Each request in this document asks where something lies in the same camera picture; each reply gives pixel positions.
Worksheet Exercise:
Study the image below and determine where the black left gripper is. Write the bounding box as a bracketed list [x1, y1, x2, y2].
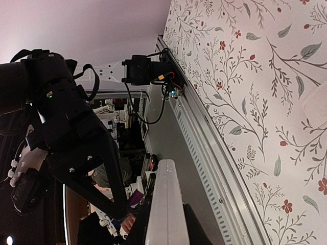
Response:
[26, 84, 129, 220]

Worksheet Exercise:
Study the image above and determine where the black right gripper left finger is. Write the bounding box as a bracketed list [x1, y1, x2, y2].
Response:
[127, 204, 151, 245]

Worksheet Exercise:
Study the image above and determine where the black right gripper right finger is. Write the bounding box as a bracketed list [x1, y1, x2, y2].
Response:
[183, 204, 212, 245]

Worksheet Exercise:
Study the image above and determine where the white red remote control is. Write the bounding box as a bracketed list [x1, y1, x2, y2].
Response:
[145, 159, 190, 245]

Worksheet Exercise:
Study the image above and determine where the purple blue battery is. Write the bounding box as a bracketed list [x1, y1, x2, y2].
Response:
[128, 190, 144, 207]

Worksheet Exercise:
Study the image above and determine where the white battery cover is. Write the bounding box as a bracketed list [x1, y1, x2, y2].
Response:
[302, 82, 326, 125]

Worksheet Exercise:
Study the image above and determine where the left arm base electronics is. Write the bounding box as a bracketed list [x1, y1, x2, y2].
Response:
[151, 48, 185, 99]

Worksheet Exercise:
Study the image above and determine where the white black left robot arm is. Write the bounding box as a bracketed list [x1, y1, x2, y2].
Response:
[1, 50, 129, 220]

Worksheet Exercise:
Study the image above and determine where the floral patterned table mat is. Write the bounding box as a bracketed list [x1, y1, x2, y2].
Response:
[163, 1, 326, 244]

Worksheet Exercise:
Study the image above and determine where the aluminium front rail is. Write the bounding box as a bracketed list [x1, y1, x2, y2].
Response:
[144, 34, 271, 245]

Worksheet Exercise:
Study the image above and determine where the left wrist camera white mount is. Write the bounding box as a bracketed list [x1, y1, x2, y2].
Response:
[7, 148, 49, 215]

